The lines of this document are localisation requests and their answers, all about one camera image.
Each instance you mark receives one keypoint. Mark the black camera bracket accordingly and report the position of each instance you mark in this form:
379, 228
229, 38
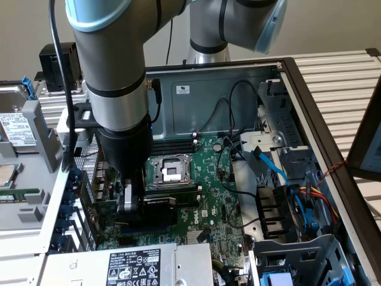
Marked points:
77, 122

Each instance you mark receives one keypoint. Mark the loose green RAM stick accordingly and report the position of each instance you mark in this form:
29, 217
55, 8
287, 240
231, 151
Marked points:
18, 195

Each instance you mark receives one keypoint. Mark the empty black RAM slot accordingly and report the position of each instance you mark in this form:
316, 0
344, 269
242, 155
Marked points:
175, 151
184, 189
175, 146
175, 138
175, 142

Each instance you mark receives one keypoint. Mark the blue expansion slot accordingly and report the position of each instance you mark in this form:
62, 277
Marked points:
149, 231

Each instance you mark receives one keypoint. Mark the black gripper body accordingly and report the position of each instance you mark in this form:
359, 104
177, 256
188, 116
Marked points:
126, 146

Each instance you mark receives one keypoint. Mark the black CPU cooler block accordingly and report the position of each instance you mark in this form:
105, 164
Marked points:
49, 65

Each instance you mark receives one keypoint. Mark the blue drive tray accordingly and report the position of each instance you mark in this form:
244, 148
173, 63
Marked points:
276, 280

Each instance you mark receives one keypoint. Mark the open grey PC case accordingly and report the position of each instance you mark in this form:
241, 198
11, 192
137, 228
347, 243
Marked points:
193, 119

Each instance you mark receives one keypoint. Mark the silver disk bay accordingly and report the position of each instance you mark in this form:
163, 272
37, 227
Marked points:
268, 140

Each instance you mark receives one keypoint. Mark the dark framed monitor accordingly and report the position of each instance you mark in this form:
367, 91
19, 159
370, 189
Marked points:
366, 140

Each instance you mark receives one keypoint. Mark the blue slot latch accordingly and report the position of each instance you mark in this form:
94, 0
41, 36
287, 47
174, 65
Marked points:
63, 225
58, 240
65, 211
69, 198
76, 175
71, 186

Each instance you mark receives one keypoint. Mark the grey drive cage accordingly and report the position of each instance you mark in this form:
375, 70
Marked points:
282, 253

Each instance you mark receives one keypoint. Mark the black SATA plug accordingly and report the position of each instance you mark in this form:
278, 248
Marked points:
204, 235

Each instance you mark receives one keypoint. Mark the silver CPU chip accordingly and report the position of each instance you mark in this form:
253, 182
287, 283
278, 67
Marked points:
7, 175

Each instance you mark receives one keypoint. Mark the small silver heatsink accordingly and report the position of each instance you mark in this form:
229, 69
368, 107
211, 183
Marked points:
192, 238

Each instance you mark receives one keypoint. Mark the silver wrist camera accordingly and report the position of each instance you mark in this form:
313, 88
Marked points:
62, 126

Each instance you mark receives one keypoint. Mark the green Dell motherboard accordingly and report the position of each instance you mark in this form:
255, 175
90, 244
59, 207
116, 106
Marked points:
208, 190

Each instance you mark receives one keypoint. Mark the black table end cap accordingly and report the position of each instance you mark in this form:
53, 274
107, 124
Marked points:
373, 52

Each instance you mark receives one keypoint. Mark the grey parts rack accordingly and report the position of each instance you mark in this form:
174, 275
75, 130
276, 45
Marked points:
29, 214

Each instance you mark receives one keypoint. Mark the metal CPU socket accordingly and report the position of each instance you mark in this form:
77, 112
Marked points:
172, 171

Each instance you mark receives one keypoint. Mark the silver hard disk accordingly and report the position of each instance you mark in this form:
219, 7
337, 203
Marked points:
18, 131

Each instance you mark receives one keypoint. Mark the short black expansion slot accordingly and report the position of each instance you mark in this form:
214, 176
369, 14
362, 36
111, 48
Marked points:
126, 241

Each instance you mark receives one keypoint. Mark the round coin battery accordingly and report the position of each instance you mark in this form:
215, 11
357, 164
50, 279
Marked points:
217, 147

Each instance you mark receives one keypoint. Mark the blue disk carrier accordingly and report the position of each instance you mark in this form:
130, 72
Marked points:
28, 86

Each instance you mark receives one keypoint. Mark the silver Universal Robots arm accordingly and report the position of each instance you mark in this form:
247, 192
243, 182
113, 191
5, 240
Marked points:
110, 59

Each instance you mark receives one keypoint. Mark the installed green RAM stick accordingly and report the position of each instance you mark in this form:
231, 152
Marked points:
187, 200

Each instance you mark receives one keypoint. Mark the white case sticker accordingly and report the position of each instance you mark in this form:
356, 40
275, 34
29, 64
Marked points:
183, 89

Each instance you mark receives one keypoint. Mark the silver power supply unit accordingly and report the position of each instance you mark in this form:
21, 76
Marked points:
193, 262

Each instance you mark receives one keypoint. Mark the black fan shroud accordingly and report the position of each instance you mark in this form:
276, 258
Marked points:
274, 208

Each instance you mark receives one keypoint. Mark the green graphics card black cooler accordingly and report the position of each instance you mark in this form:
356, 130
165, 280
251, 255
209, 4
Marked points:
157, 211

